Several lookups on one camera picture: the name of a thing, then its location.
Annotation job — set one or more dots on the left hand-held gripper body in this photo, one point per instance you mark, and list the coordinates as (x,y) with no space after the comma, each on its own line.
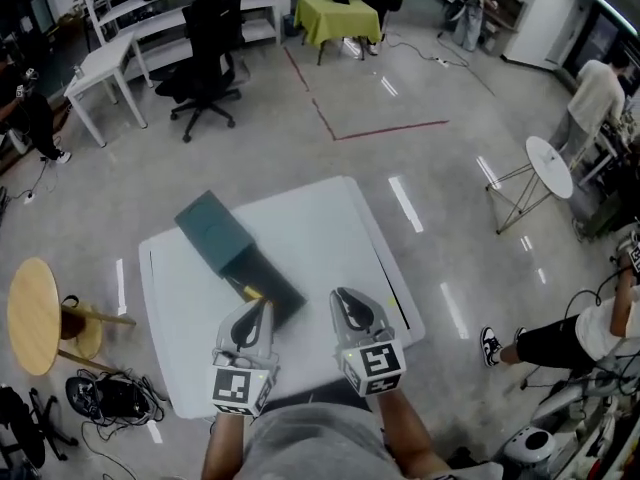
(235,388)

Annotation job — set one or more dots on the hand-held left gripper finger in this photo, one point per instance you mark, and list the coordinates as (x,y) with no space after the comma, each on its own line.
(266,333)
(224,333)

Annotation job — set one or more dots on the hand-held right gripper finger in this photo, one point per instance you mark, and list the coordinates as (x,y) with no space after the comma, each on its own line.
(337,323)
(379,310)

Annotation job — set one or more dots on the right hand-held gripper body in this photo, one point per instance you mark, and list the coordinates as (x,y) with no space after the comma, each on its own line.
(375,365)

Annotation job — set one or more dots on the yellow marker pen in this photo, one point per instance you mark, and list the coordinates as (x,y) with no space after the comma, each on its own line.
(252,293)

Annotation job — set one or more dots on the black rectangular box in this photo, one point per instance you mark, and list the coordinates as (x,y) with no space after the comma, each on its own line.
(275,288)

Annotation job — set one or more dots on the person's right forearm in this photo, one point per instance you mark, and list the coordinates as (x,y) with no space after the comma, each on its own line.
(407,428)

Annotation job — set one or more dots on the person's left forearm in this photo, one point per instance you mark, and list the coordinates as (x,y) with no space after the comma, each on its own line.
(222,443)

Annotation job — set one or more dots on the dark green box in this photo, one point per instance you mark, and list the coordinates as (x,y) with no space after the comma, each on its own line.
(210,228)

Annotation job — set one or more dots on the person's grey shirt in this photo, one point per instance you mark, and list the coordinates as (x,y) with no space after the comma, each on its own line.
(310,443)

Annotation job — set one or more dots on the white rounded robot head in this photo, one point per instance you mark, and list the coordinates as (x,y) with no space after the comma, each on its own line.
(530,445)

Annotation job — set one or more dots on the round wooden side table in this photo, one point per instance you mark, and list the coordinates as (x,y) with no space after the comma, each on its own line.
(30,313)

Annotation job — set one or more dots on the black chair base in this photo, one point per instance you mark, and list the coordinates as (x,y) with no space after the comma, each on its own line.
(20,423)

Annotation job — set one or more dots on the white power strip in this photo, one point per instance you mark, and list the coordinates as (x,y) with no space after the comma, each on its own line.
(440,61)

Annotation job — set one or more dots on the black office chair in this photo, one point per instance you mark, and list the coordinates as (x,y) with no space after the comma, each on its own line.
(210,43)

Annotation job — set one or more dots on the table with green cloth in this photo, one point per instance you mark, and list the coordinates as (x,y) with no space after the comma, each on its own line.
(340,20)

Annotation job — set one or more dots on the white desk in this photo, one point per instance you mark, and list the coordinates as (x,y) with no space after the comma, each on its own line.
(102,63)

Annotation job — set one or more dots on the small metal can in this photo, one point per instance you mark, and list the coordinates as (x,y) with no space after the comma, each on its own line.
(78,71)

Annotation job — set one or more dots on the white shelf unit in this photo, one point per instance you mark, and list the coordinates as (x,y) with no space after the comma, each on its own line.
(260,28)

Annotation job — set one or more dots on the wooden cabinet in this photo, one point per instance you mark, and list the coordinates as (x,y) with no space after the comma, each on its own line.
(507,15)

